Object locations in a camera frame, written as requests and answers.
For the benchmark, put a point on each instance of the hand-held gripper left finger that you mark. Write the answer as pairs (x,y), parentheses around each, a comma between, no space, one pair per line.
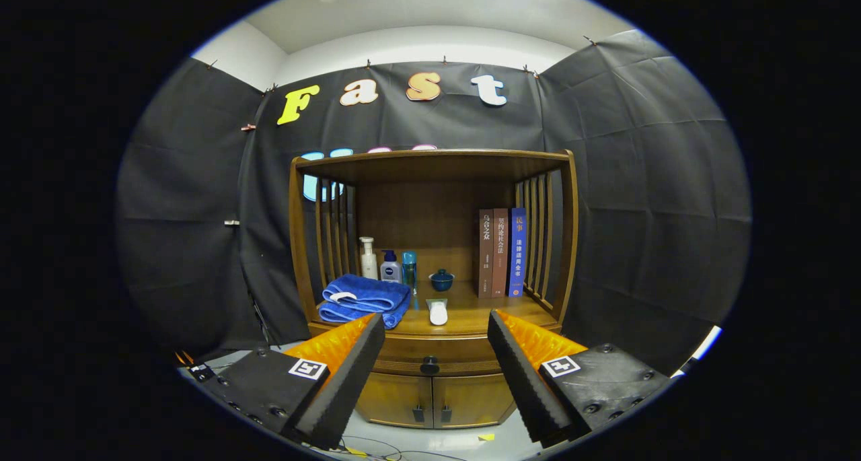
(350,387)

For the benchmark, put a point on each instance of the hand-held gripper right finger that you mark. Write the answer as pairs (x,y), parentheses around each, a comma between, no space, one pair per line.
(521,387)

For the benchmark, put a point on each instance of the wooden drawer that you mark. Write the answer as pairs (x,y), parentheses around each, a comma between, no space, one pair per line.
(464,355)

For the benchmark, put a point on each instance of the black drawer knob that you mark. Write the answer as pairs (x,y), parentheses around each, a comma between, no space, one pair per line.
(430,365)

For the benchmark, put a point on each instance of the white green tube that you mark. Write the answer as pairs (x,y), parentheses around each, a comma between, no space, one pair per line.
(438,311)

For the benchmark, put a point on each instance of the wooden cabinet door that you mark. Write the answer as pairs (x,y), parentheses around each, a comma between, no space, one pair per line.
(471,400)
(397,400)

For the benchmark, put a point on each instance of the wooden countertop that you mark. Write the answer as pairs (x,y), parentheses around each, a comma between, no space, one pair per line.
(471,313)

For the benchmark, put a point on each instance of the wooden cabinet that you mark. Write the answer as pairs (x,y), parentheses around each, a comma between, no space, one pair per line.
(430,212)

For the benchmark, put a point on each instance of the folded blue towel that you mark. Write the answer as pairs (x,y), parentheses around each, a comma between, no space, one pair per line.
(366,296)

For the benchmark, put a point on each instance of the white bottle with blue cap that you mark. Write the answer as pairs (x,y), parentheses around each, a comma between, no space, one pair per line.
(391,270)

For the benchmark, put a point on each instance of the white pump bottle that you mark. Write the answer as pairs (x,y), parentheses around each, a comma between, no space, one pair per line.
(368,264)

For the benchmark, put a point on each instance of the teal slim bottle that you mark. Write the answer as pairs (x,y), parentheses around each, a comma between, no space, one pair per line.
(409,269)

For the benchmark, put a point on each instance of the blue lidded teacup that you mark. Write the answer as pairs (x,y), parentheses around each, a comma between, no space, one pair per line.
(441,281)

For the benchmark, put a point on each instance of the blue book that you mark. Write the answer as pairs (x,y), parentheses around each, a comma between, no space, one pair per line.
(517,252)

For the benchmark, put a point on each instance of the reddish brown book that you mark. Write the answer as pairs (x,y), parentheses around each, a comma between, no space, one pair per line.
(500,252)

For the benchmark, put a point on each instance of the dark brown book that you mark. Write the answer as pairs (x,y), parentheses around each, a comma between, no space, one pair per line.
(485,252)

